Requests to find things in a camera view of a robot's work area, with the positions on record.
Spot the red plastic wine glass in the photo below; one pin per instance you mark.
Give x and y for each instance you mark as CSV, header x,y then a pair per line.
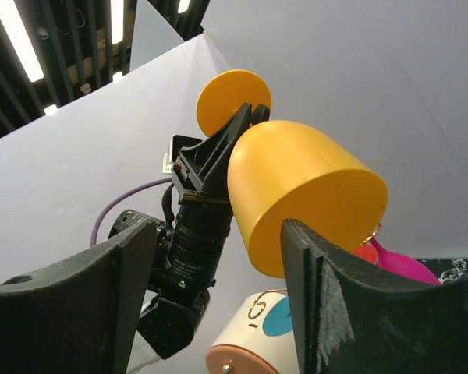
x,y
367,253

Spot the white orange cylindrical container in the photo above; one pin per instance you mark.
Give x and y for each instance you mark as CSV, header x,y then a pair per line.
x,y
243,347

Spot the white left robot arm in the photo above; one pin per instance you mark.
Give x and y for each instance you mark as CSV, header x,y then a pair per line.
x,y
167,323

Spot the magenta plastic wine glass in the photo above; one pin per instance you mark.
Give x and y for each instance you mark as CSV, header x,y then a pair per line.
x,y
403,265

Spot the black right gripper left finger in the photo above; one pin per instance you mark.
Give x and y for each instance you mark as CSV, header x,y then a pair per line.
x,y
78,315

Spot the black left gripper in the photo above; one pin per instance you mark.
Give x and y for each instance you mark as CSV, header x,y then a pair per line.
x,y
199,174

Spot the orange plastic wine glass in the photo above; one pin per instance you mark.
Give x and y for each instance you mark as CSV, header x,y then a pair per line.
x,y
281,169

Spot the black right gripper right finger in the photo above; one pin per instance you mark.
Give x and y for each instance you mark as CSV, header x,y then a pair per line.
x,y
349,316

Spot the blue plastic wine glass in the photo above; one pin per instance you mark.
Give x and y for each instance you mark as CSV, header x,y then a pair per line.
x,y
278,321

